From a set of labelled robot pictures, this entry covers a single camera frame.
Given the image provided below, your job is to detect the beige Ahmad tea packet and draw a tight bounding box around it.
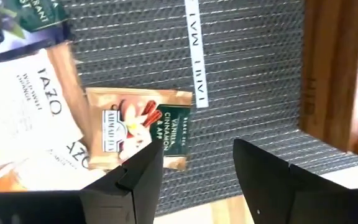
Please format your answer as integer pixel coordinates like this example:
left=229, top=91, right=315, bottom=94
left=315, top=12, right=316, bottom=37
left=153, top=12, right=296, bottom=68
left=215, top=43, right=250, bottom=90
left=85, top=86, right=193, bottom=171

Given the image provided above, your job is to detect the white printed label strip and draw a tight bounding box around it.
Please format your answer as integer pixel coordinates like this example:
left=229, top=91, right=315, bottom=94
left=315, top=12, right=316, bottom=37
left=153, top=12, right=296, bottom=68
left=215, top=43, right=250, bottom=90
left=184, top=0, right=209, bottom=109

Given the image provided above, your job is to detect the grey woven placemat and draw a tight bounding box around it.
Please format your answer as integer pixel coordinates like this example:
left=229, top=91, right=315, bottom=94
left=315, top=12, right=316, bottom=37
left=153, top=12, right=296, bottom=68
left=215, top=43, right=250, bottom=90
left=59, top=0, right=358, bottom=217

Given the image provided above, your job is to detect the wooden three-compartment box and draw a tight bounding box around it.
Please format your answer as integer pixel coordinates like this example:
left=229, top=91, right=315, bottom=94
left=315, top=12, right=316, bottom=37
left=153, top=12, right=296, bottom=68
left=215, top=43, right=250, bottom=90
left=299, top=0, right=358, bottom=162

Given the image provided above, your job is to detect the white orange Tazo tea packet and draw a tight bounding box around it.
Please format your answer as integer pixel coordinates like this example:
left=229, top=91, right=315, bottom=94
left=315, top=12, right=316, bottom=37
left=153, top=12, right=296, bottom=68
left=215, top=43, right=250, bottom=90
left=0, top=139, right=107, bottom=192
left=0, top=48, right=84, bottom=164

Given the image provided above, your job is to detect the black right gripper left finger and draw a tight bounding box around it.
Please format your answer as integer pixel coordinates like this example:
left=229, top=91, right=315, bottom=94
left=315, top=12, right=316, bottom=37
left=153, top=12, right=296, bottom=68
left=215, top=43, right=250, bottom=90
left=79, top=139, right=165, bottom=224

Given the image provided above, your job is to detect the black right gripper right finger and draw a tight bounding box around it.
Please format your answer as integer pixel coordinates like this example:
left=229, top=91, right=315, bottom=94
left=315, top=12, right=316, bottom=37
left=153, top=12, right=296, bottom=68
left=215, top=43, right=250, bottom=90
left=232, top=138, right=354, bottom=224

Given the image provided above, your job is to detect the dark purple Ahmad tea packet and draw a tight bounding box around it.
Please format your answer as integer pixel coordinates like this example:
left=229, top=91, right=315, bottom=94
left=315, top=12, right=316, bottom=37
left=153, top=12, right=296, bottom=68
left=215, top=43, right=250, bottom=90
left=0, top=0, right=71, bottom=68

